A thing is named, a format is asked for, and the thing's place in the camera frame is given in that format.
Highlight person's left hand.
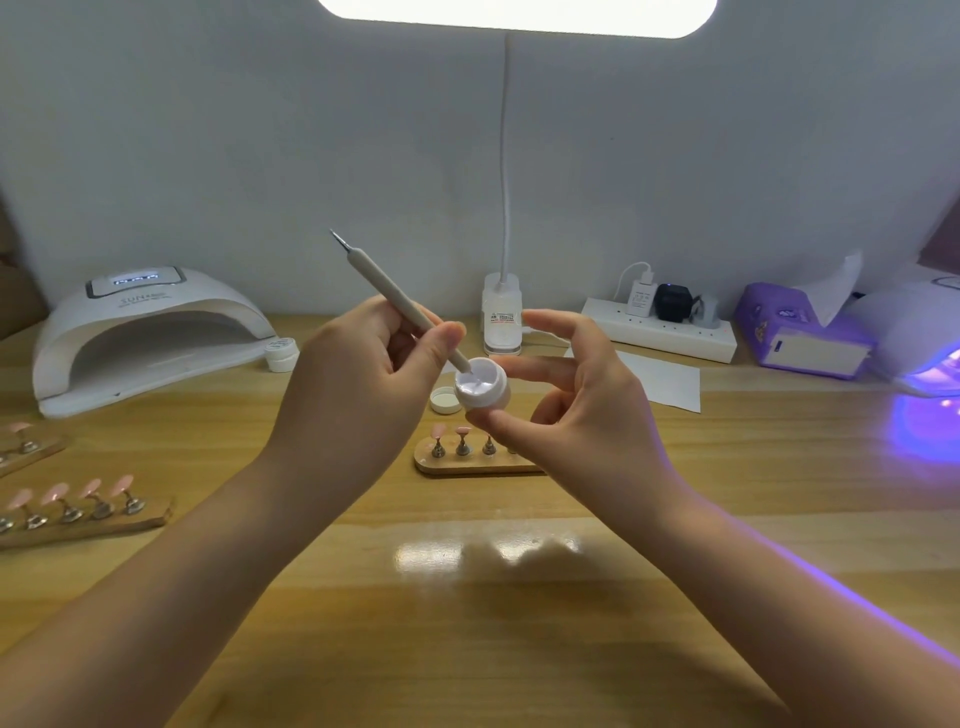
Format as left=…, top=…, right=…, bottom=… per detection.
left=258, top=295, right=470, bottom=519

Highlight person's right hand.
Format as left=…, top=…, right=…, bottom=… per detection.
left=466, top=309, right=689, bottom=545

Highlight white gel jar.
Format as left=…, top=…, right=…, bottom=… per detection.
left=454, top=354, right=513, bottom=413

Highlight wooden nail holder strip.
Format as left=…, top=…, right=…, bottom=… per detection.
left=412, top=420, right=546, bottom=480

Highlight grey dotting pen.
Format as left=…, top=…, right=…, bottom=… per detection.
left=328, top=229, right=471, bottom=375

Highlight white nail lamp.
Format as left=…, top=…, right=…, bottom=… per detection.
left=33, top=267, right=278, bottom=420
left=855, top=270, right=960, bottom=399

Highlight wooden stands with pink nails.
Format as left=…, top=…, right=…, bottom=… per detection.
left=0, top=420, right=176, bottom=551

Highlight person's right forearm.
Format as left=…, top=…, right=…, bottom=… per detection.
left=637, top=487, right=960, bottom=728

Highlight person's left forearm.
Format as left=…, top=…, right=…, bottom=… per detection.
left=0, top=465, right=354, bottom=728

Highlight white desk lamp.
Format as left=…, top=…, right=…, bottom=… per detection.
left=316, top=0, right=720, bottom=354

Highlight white paper sheet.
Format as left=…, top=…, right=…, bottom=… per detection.
left=615, top=351, right=704, bottom=414

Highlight small closed white jar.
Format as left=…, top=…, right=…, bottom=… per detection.
left=262, top=337, right=300, bottom=374

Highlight white power strip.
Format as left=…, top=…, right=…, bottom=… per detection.
left=582, top=297, right=741, bottom=365

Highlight white charger plug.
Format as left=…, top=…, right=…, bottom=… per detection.
left=625, top=276, right=660, bottom=318

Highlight black plug adapter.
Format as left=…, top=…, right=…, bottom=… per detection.
left=652, top=283, right=696, bottom=324

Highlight purple tissue box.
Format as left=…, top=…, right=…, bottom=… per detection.
left=735, top=282, right=876, bottom=381

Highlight white tissue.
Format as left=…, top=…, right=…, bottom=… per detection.
left=807, top=250, right=866, bottom=326

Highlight brown cardboard box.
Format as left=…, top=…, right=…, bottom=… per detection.
left=0, top=195, right=50, bottom=339

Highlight brown wooden board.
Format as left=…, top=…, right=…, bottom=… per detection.
left=921, top=195, right=960, bottom=279

